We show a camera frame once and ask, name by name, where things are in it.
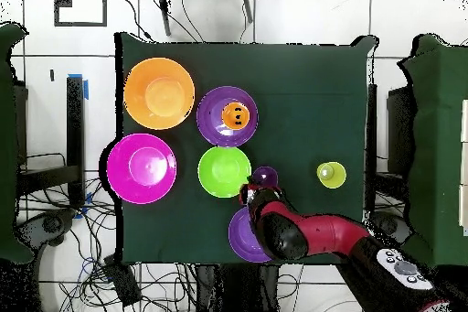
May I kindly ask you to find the floor cable bundle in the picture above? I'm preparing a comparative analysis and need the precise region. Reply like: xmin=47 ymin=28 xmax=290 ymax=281
xmin=17 ymin=176 xmax=198 ymax=312

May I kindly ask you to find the green cloth covered table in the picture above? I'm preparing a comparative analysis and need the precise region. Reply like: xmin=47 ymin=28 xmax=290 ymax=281
xmin=0 ymin=21 xmax=35 ymax=265
xmin=397 ymin=32 xmax=468 ymax=269

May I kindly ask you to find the dark green table cloth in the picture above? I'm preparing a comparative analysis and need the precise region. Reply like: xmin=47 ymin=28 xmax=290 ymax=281
xmin=113 ymin=31 xmax=379 ymax=267

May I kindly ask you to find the black square floor frame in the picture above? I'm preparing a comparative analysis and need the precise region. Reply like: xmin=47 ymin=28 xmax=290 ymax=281
xmin=53 ymin=0 xmax=108 ymax=27

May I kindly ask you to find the blue tape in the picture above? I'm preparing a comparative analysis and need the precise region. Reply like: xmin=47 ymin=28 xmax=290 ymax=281
xmin=68 ymin=73 xmax=90 ymax=102

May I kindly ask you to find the pink bowl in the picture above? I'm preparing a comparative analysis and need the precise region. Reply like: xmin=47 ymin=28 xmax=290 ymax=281
xmin=106 ymin=133 xmax=178 ymax=206

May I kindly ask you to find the purple bowl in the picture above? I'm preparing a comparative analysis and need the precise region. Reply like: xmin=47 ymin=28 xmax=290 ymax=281
xmin=228 ymin=206 xmax=273 ymax=264
xmin=196 ymin=85 xmax=260 ymax=148

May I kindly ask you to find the black power adapter box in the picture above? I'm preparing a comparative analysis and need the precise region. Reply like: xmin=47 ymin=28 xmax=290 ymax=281
xmin=102 ymin=253 xmax=143 ymax=308

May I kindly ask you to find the yellow cup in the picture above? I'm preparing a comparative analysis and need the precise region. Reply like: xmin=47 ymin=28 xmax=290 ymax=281
xmin=316 ymin=161 xmax=347 ymax=189

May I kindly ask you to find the purple cup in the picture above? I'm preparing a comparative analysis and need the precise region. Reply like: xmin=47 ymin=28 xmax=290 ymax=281
xmin=250 ymin=166 xmax=280 ymax=187

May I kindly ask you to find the orange cup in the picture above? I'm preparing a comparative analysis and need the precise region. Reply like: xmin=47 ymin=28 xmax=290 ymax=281
xmin=221 ymin=102 xmax=251 ymax=131

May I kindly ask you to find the orange bowl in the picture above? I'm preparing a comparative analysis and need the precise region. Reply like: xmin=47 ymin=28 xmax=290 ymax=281
xmin=122 ymin=57 xmax=196 ymax=131

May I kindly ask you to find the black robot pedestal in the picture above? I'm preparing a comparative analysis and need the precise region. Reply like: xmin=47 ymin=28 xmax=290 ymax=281
xmin=195 ymin=263 xmax=281 ymax=312

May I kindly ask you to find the black table frame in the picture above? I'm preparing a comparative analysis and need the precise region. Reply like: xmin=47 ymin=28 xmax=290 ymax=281
xmin=16 ymin=75 xmax=86 ymax=208

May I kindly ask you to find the green bowl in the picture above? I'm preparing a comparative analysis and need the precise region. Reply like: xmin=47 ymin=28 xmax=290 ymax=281
xmin=197 ymin=145 xmax=252 ymax=199

